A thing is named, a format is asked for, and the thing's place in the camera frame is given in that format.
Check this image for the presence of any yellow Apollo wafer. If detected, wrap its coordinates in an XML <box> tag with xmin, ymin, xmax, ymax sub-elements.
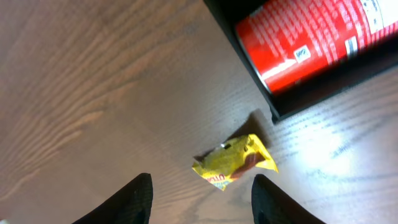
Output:
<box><xmin>192</xmin><ymin>134</ymin><xmax>278</xmax><ymax>190</ymax></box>

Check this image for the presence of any black gift box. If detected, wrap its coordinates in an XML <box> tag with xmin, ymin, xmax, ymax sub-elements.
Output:
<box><xmin>205</xmin><ymin>0</ymin><xmax>397</xmax><ymax>122</ymax></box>

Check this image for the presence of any red Pringles can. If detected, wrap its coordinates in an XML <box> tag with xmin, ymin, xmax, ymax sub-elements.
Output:
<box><xmin>235</xmin><ymin>0</ymin><xmax>397</xmax><ymax>94</ymax></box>

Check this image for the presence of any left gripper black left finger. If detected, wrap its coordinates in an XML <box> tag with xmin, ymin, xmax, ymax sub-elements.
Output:
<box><xmin>73</xmin><ymin>173</ymin><xmax>153</xmax><ymax>224</ymax></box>

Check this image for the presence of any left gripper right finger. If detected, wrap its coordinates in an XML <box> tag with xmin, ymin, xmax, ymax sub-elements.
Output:
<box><xmin>251</xmin><ymin>174</ymin><xmax>325</xmax><ymax>224</ymax></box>

